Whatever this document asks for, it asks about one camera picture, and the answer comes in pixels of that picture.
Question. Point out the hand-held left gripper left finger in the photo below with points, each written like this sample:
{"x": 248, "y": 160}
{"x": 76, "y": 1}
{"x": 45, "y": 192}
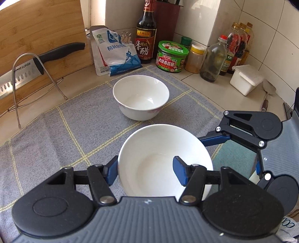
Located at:
{"x": 111, "y": 171}

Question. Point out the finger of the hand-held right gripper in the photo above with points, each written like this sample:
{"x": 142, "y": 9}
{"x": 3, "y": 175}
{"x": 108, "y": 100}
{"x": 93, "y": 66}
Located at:
{"x": 258, "y": 168}
{"x": 212, "y": 139}

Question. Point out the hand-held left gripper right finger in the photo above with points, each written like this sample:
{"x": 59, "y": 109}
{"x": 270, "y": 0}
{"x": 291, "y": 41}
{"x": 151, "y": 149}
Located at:
{"x": 179, "y": 170}

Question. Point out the white floral bowl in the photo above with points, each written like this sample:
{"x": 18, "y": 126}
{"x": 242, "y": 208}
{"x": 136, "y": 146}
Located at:
{"x": 151, "y": 168}
{"x": 140, "y": 93}

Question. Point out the grey and teal checked towel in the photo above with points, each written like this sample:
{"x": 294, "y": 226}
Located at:
{"x": 70, "y": 130}

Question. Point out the metal spatula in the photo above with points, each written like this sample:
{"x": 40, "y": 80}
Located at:
{"x": 268, "y": 87}

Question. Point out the white plastic container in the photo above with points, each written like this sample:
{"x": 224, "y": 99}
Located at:
{"x": 245, "y": 81}

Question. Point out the dark sauce bottle green label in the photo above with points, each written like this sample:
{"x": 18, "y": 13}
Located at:
{"x": 230, "y": 63}

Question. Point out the yellow-capped spice jar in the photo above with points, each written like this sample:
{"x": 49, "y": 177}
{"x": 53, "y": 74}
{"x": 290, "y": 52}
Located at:
{"x": 195, "y": 60}

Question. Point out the red-capped glass bottle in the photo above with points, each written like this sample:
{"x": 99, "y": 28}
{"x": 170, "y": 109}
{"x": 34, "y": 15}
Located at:
{"x": 213, "y": 58}

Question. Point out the green-lidded sauce jar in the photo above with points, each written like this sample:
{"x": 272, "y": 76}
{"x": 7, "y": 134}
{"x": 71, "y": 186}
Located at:
{"x": 170, "y": 60}

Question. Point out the red-labelled sauce bottle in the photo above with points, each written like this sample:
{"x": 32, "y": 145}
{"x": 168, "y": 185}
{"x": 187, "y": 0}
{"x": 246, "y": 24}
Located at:
{"x": 241, "y": 49}

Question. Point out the green-capped spice jar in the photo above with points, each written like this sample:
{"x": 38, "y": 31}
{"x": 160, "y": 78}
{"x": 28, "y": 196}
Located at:
{"x": 185, "y": 41}

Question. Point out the yellow-capped oil bottle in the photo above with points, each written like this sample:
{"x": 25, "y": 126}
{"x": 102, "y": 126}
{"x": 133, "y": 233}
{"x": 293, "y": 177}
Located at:
{"x": 250, "y": 35}

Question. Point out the dark vinegar bottle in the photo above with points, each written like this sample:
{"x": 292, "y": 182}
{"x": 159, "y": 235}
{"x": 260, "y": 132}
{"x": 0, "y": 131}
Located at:
{"x": 146, "y": 46}

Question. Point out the white and blue salt bag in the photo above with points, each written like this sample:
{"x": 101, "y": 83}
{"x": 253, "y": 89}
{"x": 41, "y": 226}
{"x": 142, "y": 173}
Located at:
{"x": 112, "y": 53}

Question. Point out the dark red knife block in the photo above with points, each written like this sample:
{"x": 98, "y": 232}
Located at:
{"x": 168, "y": 21}

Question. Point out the binder clips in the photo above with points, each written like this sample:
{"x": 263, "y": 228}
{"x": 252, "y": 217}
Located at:
{"x": 127, "y": 37}

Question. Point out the bamboo cutting board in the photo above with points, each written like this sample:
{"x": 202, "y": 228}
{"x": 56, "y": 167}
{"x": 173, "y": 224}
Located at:
{"x": 35, "y": 23}

